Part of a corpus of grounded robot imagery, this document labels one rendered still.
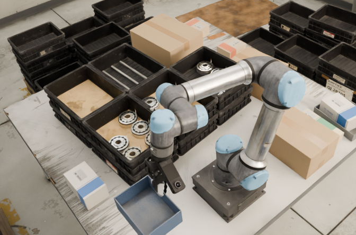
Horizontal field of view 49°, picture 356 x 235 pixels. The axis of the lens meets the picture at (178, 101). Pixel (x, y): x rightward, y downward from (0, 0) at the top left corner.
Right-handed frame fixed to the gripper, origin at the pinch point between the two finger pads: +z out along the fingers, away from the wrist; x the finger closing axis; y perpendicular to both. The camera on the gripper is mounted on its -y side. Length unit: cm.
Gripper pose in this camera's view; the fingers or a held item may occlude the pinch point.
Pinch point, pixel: (163, 194)
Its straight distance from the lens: 143.1
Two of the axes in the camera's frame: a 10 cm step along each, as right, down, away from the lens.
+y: -5.9, -5.1, 6.3
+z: -0.4, 7.9, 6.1
